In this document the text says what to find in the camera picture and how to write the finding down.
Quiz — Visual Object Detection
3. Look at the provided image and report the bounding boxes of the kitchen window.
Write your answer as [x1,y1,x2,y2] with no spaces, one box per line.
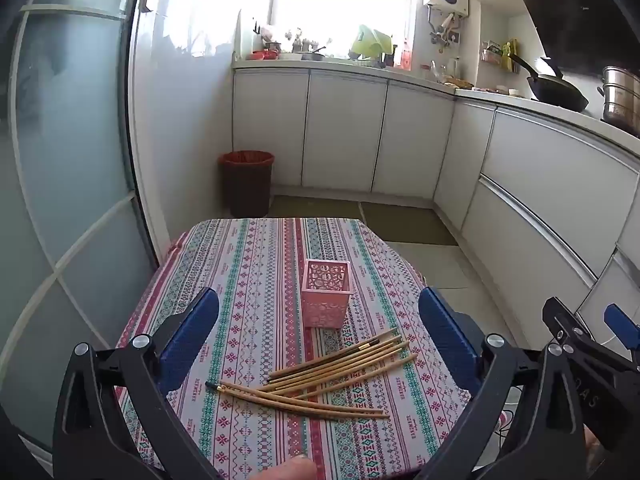
[155,0,426,59]

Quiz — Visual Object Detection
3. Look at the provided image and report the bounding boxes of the white cutting board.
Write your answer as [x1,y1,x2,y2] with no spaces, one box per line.
[235,9,256,60]

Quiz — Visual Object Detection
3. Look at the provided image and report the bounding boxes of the light green plastic container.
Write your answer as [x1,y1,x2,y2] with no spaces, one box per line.
[350,24,395,59]

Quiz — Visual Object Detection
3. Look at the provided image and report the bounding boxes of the frosted glass sliding door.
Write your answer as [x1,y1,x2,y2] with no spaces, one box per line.
[0,0,168,461]

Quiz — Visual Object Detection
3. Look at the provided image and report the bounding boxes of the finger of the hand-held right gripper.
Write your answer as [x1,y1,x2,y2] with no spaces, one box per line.
[602,302,640,361]
[542,296,608,361]

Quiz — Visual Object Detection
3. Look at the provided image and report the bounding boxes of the olive floor mat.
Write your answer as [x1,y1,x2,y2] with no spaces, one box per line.
[269,196,369,221]
[360,202,459,247]

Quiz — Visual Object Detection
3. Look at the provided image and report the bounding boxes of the pile of chopsticks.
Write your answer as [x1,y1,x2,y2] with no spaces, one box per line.
[205,326,418,420]

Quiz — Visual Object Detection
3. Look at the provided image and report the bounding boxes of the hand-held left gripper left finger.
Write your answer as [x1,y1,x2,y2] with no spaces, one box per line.
[52,287,223,480]

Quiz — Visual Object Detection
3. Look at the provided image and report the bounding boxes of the steel steamer pot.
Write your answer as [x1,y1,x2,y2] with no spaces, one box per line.
[597,65,640,134]

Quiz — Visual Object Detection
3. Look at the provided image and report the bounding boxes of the black range hood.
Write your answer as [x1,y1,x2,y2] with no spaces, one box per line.
[502,0,640,78]

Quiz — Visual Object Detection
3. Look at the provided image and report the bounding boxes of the striped patterned tablecloth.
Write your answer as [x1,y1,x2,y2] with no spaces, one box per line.
[114,216,506,480]

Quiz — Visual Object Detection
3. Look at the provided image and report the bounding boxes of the black wok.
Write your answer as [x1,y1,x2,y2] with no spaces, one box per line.
[508,53,590,113]

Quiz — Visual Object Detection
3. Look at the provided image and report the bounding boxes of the pink perforated utensil holder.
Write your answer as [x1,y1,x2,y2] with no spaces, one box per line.
[300,258,349,330]

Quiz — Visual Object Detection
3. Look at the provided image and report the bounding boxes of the brown trash bin red liner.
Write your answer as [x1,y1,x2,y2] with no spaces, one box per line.
[218,150,275,219]

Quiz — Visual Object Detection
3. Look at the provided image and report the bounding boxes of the white kitchen cabinet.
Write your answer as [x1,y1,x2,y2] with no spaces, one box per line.
[432,97,640,343]
[232,67,457,209]

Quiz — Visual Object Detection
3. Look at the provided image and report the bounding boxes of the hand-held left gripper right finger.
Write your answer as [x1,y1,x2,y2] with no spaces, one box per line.
[419,287,591,480]

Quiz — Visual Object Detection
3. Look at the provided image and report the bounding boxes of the person's left hand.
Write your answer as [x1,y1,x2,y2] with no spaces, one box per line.
[248,454,319,480]

